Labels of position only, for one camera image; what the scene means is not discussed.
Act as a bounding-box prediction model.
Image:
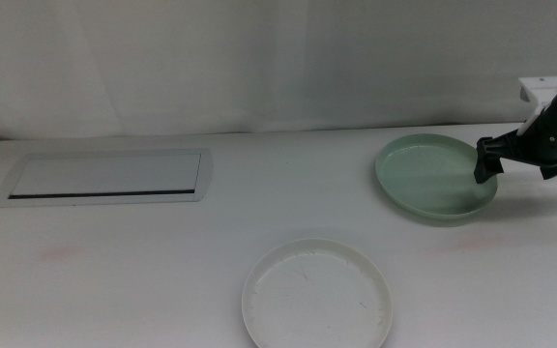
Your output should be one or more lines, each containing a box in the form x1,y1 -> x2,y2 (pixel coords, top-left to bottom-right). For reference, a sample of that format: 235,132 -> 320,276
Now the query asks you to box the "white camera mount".
517,75 -> 557,137

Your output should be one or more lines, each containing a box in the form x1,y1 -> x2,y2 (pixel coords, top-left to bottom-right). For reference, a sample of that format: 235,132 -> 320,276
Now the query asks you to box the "white rectangular table cable hatch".
0,147 -> 215,209

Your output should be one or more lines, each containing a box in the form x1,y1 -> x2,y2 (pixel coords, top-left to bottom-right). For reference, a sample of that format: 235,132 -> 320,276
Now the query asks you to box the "pale green shallow bowl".
374,133 -> 499,227

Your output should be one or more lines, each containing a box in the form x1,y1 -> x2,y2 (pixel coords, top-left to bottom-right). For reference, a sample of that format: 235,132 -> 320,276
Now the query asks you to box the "white backdrop curtain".
0,0 -> 557,142

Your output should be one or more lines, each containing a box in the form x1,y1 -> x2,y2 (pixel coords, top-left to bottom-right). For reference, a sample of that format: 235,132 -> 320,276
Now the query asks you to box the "white shallow bowl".
241,237 -> 395,348

